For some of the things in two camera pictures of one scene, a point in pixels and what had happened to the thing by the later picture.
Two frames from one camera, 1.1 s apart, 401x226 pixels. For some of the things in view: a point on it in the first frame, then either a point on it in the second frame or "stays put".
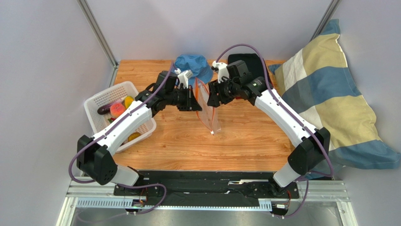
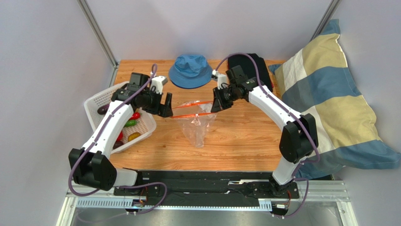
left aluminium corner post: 101,38 stays put
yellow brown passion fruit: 133,135 stays put
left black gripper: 191,103 -> 158,108
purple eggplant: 106,109 stays put
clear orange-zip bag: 208,115 -> 196,118
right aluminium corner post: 328,16 stays put
